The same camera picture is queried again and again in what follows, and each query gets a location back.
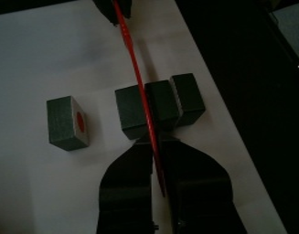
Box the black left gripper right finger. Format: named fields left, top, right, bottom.
left=161, top=137, right=250, bottom=234

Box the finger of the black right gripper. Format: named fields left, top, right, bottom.
left=119, top=0, right=134, bottom=18
left=93, top=0, right=123, bottom=27

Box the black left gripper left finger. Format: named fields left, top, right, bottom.
left=95, top=140, right=155, bottom=234

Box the red toy knife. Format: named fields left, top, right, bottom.
left=110, top=0, right=167, bottom=197

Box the toy sushi piece red centre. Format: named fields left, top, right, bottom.
left=46, top=95, right=93, bottom=152

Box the toy sushi piece green oval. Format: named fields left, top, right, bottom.
left=169, top=72, right=207, bottom=126

